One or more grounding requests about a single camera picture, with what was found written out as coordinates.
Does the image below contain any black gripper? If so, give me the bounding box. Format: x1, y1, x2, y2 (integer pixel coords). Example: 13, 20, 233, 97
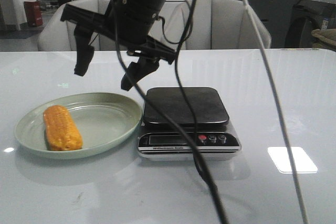
60, 4, 176, 91

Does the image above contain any orange corn cob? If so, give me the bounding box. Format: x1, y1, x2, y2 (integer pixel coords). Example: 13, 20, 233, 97
43, 105, 83, 151

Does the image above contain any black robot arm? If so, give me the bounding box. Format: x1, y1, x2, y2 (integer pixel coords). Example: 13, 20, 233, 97
60, 0, 177, 91

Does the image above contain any grey upholstered chair left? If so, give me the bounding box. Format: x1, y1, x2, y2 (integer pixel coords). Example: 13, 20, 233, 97
37, 0, 115, 51

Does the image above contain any grey upholstered chair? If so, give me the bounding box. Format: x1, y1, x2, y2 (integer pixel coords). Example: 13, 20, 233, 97
150, 0, 271, 50
37, 0, 115, 51

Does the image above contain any light green oval plate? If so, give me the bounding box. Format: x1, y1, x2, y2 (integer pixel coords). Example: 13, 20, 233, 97
14, 93, 142, 159

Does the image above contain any red trash bin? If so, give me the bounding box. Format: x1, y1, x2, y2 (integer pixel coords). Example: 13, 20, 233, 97
24, 1, 43, 27

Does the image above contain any grey upholstered chair right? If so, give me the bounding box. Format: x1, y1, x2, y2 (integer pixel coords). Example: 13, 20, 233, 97
150, 0, 271, 50

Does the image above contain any black silver kitchen scale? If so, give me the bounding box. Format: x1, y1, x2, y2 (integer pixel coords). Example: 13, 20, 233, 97
137, 87, 241, 161

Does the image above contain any black appliance at right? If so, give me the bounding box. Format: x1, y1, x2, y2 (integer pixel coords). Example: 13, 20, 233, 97
285, 0, 335, 48

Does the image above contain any black hanging cable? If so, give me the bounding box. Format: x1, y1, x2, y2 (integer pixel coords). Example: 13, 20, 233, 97
110, 0, 232, 224

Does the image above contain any white hanging cable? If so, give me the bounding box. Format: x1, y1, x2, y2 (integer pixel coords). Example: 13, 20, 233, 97
235, 0, 310, 224

